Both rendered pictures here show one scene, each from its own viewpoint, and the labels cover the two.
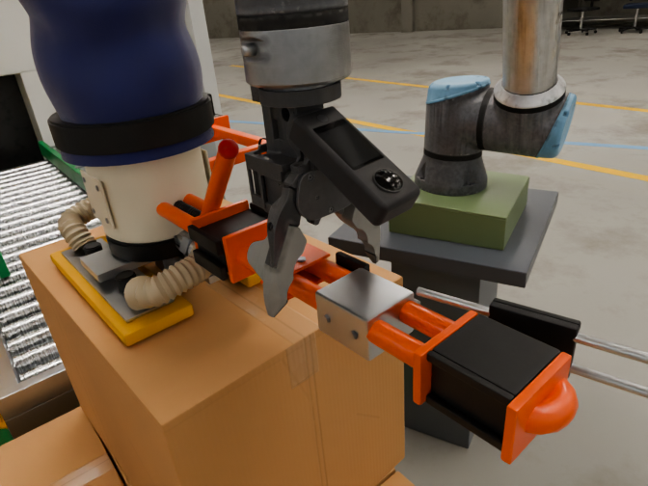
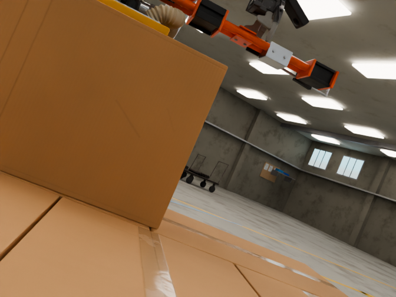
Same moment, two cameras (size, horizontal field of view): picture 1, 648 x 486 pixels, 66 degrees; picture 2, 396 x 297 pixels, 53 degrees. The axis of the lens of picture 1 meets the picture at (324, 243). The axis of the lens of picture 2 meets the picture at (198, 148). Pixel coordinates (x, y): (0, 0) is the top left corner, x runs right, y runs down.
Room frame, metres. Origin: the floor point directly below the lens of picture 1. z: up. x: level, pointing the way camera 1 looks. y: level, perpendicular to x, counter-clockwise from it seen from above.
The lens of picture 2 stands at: (0.00, 0.98, 0.72)
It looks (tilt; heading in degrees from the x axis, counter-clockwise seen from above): 2 degrees up; 296
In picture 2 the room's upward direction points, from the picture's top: 23 degrees clockwise
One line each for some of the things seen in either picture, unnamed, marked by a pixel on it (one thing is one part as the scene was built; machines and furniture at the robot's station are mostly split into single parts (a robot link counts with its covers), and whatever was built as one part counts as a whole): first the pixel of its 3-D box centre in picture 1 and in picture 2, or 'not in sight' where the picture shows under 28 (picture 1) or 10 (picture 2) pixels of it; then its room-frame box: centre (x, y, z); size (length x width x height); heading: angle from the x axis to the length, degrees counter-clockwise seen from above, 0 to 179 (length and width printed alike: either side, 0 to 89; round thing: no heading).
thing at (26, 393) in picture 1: (150, 337); not in sight; (1.05, 0.46, 0.58); 0.70 x 0.03 x 0.06; 126
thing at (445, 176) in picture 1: (451, 164); not in sight; (1.27, -0.36, 0.89); 0.19 x 0.19 x 0.10
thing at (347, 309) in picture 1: (364, 310); (274, 56); (0.39, -0.03, 1.07); 0.07 x 0.07 x 0.04; 39
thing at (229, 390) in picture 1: (211, 356); (71, 96); (0.75, 0.23, 0.74); 0.60 x 0.40 x 0.40; 40
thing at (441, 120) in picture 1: (459, 113); not in sight; (1.26, -0.37, 1.03); 0.17 x 0.15 x 0.18; 54
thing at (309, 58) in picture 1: (293, 57); not in sight; (0.44, 0.01, 1.30); 0.10 x 0.09 x 0.05; 128
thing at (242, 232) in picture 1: (239, 238); (206, 17); (0.56, 0.10, 1.08); 0.10 x 0.08 x 0.06; 129
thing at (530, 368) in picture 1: (488, 379); (316, 75); (0.28, -0.11, 1.08); 0.08 x 0.07 x 0.05; 39
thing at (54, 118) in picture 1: (136, 119); not in sight; (0.75, 0.26, 1.19); 0.23 x 0.23 x 0.04
